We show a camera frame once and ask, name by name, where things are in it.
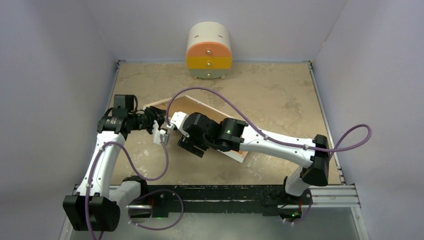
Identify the brown cardboard backing board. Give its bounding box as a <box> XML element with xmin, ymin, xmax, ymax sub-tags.
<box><xmin>155</xmin><ymin>97</ymin><xmax>248</xmax><ymax>158</ymax></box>

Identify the wooden picture frame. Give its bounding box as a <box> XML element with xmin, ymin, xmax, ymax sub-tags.
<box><xmin>143</xmin><ymin>95</ymin><xmax>249</xmax><ymax>164</ymax></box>

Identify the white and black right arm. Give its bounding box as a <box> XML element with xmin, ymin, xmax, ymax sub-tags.
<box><xmin>170</xmin><ymin>111</ymin><xmax>330</xmax><ymax>204</ymax></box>

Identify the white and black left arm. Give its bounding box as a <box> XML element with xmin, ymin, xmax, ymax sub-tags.
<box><xmin>62</xmin><ymin>94</ymin><xmax>166</xmax><ymax>234</ymax></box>

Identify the small colourful drawer cabinet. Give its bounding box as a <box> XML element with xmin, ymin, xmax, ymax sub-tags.
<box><xmin>185</xmin><ymin>21</ymin><xmax>233</xmax><ymax>80</ymax></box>

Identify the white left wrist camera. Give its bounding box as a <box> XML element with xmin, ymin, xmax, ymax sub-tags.
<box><xmin>152</xmin><ymin>120</ymin><xmax>171</xmax><ymax>146</ymax></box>

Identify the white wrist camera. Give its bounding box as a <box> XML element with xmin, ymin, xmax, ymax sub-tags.
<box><xmin>152</xmin><ymin>120</ymin><xmax>171</xmax><ymax>146</ymax></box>
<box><xmin>166</xmin><ymin>111</ymin><xmax>190</xmax><ymax>137</ymax></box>

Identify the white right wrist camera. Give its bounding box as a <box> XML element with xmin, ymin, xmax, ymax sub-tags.
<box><xmin>166</xmin><ymin>111</ymin><xmax>190</xmax><ymax>137</ymax></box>

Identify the black and aluminium base rail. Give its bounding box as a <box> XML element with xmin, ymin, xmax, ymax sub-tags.
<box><xmin>68</xmin><ymin>184</ymin><xmax>361</xmax><ymax>220</ymax></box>

